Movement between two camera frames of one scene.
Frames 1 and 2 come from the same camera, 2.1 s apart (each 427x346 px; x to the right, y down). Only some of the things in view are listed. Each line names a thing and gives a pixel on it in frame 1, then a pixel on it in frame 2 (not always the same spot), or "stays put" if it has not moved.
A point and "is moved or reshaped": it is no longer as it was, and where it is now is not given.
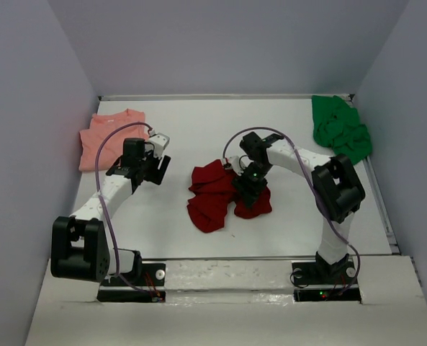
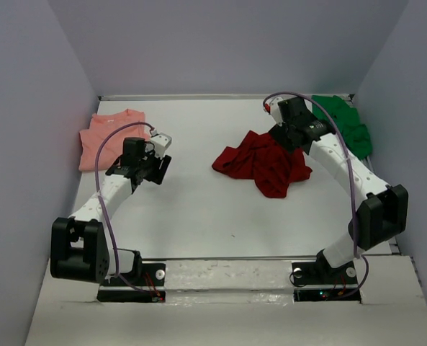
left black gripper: [155, 166] stays put
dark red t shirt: [212, 189] is moved or reshaped
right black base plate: [324, 273] stays put
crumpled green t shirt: [336, 125] stays put
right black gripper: [249, 187] → [283, 135]
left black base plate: [147, 285] stays put
